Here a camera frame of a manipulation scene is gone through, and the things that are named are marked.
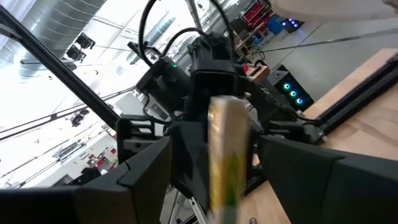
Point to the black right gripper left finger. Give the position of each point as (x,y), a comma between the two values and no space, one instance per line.
(93,202)

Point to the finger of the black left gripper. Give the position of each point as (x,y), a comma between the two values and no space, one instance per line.
(189,155)

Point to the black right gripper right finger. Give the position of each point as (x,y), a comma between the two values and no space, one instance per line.
(326,186)

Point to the yellow green crayon box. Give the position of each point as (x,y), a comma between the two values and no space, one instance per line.
(228,155)

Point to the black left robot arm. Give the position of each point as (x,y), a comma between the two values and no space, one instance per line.
(168,84)

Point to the computer tower with lit fans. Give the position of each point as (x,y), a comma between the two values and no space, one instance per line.
(292,93)

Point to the black ceiling light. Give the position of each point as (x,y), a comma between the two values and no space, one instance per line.
(84,41)
(75,53)

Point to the red storage shelf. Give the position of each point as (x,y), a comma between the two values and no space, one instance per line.
(256,14)

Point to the black aluminium frame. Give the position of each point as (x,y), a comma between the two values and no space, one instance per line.
(62,71)

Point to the silver ventilation duct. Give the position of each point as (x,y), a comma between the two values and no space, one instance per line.
(56,21)

